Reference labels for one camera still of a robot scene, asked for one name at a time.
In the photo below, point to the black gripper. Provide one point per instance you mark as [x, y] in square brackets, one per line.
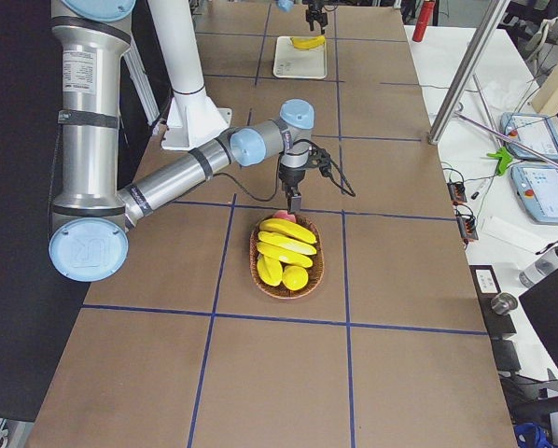
[315, 6]
[292, 177]

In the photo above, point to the yellow banana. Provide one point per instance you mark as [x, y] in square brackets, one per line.
[307, 43]
[280, 240]
[288, 228]
[284, 255]

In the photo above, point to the pink green apple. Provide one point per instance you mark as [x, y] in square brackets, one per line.
[283, 214]

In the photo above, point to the cream bear tray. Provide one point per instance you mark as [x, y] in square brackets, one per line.
[296, 63]

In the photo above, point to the yellow lemon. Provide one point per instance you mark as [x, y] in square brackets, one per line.
[295, 278]

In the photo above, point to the red cylinder bottle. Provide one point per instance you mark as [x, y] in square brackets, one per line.
[423, 20]

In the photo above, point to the black orange connector block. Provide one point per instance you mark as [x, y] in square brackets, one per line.
[457, 192]

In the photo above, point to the long metal grabber rod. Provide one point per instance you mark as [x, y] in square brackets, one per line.
[501, 138]

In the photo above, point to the green clip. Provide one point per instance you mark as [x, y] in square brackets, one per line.
[504, 160]

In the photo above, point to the metal weight cylinder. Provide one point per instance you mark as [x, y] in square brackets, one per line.
[503, 303]

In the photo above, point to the far teach pendant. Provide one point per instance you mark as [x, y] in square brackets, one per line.
[531, 130]

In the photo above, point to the teach pendant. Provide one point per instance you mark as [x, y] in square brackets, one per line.
[531, 130]
[537, 189]

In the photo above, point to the near teach pendant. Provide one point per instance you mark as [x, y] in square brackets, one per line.
[537, 189]

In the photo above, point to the grey water bottle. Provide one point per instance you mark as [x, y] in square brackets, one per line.
[542, 267]

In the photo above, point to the white camera post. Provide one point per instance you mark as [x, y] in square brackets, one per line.
[193, 118]

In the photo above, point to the aluminium frame post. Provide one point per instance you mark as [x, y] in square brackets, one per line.
[477, 45]

